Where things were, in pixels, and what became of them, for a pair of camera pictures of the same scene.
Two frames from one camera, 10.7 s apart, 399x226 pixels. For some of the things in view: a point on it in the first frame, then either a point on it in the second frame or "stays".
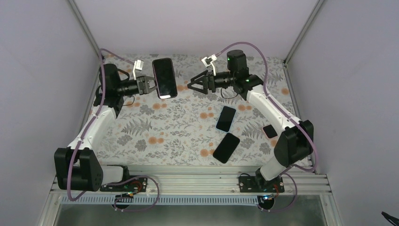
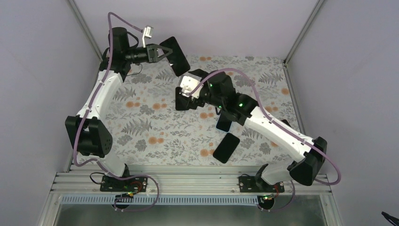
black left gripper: x=142 y=91 → x=152 y=56
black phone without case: x=226 y=148 stays
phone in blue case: x=225 y=120 stays
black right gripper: x=208 y=83 → x=190 y=102
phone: x=165 y=77 → x=177 y=59
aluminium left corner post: x=84 y=27 stays
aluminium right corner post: x=303 y=31 stays
